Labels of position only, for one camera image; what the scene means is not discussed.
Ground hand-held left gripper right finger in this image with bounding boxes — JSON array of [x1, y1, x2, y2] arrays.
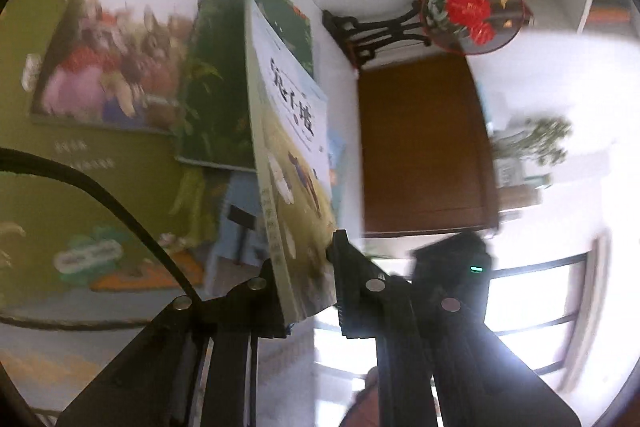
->
[[327, 230, 581, 427]]

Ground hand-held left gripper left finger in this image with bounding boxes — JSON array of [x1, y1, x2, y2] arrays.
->
[[55, 259, 292, 427]]

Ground white and yellow picture book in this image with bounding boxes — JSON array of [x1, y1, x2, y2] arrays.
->
[[244, 0, 338, 323]]

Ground window with black bars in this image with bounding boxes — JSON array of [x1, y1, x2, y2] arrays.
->
[[315, 237, 613, 385]]

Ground brown wooden cabinet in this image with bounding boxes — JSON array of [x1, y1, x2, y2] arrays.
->
[[357, 54, 501, 235]]

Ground potted green plant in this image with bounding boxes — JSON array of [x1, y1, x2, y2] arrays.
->
[[492, 117, 572, 208]]

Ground printed play mat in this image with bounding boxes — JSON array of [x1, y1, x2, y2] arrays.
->
[[0, 0, 313, 413]]

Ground green book with red insect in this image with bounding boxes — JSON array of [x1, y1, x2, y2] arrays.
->
[[175, 0, 318, 170]]

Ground round fan ornament on stand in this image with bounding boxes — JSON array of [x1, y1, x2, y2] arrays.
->
[[322, 0, 535, 70]]

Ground rabbit family picture book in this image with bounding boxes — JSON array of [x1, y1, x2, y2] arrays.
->
[[30, 0, 223, 132]]

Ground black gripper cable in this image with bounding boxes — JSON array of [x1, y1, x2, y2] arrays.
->
[[0, 148, 203, 328]]

